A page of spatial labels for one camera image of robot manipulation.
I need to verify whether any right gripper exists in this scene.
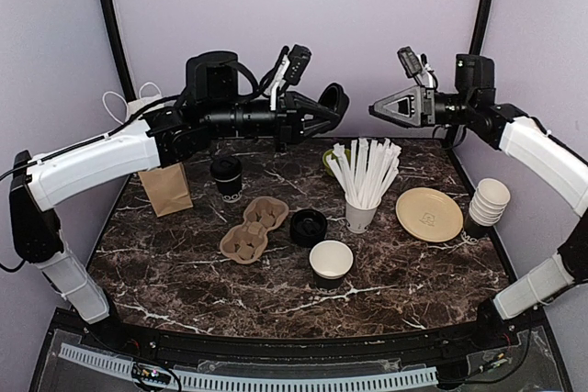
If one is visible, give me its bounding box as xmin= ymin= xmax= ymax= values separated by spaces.
xmin=369 ymin=84 xmax=475 ymax=128

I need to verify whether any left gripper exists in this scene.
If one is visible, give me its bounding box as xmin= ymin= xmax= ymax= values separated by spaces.
xmin=204 ymin=88 xmax=342 ymax=152

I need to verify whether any single black lid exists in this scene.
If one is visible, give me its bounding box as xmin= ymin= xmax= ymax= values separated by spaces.
xmin=210 ymin=155 xmax=243 ymax=181
xmin=318 ymin=83 xmax=349 ymax=118

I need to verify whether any stack of black lids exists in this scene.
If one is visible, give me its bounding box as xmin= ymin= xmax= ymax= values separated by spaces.
xmin=289 ymin=208 xmax=328 ymax=248

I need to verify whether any stack of paper cups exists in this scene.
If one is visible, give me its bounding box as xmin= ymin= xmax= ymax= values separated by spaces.
xmin=461 ymin=178 xmax=511 ymax=244

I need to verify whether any brown pulp cup carrier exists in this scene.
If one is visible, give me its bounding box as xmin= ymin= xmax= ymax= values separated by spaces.
xmin=219 ymin=196 xmax=289 ymax=264

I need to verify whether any black paper coffee cup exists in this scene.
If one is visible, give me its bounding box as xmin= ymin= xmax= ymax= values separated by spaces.
xmin=215 ymin=176 xmax=243 ymax=204

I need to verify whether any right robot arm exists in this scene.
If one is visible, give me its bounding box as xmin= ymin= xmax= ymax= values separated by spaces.
xmin=369 ymin=47 xmax=587 ymax=350

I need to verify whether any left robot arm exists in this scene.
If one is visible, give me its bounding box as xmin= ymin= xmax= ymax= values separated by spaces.
xmin=6 ymin=45 xmax=349 ymax=352

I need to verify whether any green bowl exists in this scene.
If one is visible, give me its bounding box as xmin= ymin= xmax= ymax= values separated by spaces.
xmin=322 ymin=149 xmax=355 ymax=177

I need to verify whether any bundle of white wrapped straws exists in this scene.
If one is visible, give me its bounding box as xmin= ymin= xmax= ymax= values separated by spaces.
xmin=333 ymin=138 xmax=401 ymax=208

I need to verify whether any beige plate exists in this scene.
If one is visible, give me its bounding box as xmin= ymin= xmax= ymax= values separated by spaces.
xmin=395 ymin=187 xmax=464 ymax=243

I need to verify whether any white cup holding straws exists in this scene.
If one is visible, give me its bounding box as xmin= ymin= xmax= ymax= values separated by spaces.
xmin=345 ymin=196 xmax=381 ymax=234

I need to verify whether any brown paper bag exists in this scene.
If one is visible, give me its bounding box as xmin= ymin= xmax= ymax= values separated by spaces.
xmin=102 ymin=82 xmax=193 ymax=217

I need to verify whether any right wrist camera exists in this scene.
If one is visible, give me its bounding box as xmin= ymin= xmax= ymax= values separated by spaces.
xmin=397 ymin=46 xmax=438 ymax=89

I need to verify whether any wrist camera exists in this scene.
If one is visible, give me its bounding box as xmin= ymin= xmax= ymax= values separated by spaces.
xmin=397 ymin=46 xmax=438 ymax=89
xmin=263 ymin=44 xmax=311 ymax=93

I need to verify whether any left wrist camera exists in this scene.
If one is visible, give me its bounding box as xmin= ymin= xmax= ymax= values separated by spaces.
xmin=263 ymin=44 xmax=311 ymax=93

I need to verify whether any right black frame post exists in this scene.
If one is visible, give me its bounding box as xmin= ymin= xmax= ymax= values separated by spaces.
xmin=445 ymin=0 xmax=502 ymax=139

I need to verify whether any black frame post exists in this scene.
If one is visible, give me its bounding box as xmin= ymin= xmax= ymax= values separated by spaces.
xmin=445 ymin=0 xmax=502 ymax=139
xmin=99 ymin=0 xmax=136 ymax=102

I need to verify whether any left black frame post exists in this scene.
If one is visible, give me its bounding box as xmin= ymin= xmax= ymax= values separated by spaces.
xmin=99 ymin=0 xmax=136 ymax=102

